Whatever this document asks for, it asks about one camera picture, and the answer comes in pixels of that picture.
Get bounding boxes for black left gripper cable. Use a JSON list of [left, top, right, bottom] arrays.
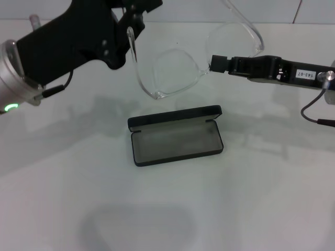
[[35, 71, 74, 101]]

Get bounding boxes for black glasses case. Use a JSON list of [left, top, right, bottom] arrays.
[[127, 105, 225, 167]]

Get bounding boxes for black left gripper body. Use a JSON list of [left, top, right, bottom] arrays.
[[16, 0, 127, 70]]

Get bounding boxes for silver right wrist connector knob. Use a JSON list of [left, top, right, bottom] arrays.
[[317, 70, 335, 85]]

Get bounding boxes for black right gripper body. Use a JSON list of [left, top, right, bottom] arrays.
[[275, 58, 335, 91]]

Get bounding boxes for clear white glasses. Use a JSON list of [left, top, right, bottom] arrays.
[[126, 0, 266, 101]]

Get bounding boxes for grey left wrist connector stub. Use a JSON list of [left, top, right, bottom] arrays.
[[29, 14, 40, 32]]

